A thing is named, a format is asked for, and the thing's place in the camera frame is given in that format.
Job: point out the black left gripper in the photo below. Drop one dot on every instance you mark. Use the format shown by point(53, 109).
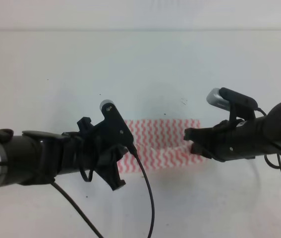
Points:
point(91, 150)

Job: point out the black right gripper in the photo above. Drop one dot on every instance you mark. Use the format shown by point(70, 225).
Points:
point(244, 141)

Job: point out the pink white wavy striped towel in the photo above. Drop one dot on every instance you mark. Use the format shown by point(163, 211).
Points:
point(160, 144)

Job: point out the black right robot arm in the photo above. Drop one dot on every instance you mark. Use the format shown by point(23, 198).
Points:
point(271, 130)

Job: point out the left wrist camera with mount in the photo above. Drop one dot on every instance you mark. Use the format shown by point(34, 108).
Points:
point(114, 121)

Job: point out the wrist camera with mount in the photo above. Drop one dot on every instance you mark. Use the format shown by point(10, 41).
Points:
point(238, 105)
point(114, 121)

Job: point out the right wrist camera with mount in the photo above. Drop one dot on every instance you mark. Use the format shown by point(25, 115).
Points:
point(238, 105)

